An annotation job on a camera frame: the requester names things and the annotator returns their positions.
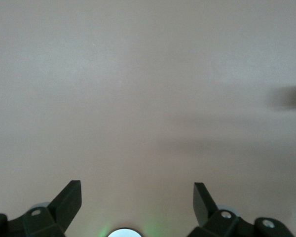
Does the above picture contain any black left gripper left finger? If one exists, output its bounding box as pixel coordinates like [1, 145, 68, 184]
[0, 180, 83, 237]

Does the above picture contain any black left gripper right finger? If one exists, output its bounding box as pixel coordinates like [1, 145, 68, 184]
[187, 182, 293, 237]

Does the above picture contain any brown table cover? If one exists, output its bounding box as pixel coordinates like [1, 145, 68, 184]
[0, 0, 296, 237]

